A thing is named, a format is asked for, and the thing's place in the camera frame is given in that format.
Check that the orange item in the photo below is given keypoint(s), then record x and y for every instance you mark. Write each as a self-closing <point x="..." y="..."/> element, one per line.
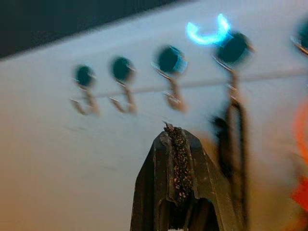
<point x="300" y="192"/>

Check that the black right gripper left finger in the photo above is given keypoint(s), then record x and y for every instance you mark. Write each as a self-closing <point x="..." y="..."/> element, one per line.
<point x="154" y="183"/>

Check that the metal hook with black base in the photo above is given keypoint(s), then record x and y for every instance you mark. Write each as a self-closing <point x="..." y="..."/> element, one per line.
<point x="302" y="36"/>
<point x="169" y="59"/>
<point x="84" y="75"/>
<point x="121" y="68"/>
<point x="232" y="48"/>

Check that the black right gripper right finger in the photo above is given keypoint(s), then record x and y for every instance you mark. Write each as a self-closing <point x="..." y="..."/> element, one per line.
<point x="211" y="183"/>

